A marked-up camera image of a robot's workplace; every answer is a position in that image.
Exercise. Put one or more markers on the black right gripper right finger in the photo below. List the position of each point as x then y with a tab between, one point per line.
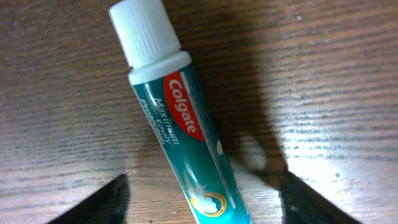
301	204

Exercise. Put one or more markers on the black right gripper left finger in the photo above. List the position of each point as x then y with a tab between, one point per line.
108	205

